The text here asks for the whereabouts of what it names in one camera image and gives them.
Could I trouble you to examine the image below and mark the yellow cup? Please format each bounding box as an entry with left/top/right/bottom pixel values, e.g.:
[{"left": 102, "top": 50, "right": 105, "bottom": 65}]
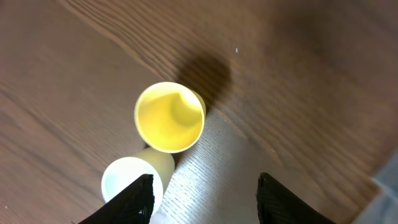
[{"left": 134, "top": 82, "right": 206, "bottom": 153}]

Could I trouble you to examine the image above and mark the cream white cup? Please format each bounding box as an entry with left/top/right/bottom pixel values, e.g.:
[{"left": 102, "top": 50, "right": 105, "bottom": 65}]
[{"left": 101, "top": 147, "right": 175, "bottom": 213}]

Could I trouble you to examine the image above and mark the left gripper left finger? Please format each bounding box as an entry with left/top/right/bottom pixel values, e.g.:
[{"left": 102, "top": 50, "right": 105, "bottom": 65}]
[{"left": 79, "top": 174, "right": 155, "bottom": 224}]

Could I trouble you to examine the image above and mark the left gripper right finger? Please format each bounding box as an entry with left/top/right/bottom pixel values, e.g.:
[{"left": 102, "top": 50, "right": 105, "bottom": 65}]
[{"left": 256, "top": 172, "right": 334, "bottom": 224}]

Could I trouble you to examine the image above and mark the clear plastic storage container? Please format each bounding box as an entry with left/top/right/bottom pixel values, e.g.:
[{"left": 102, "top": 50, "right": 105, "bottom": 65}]
[{"left": 352, "top": 147, "right": 398, "bottom": 224}]

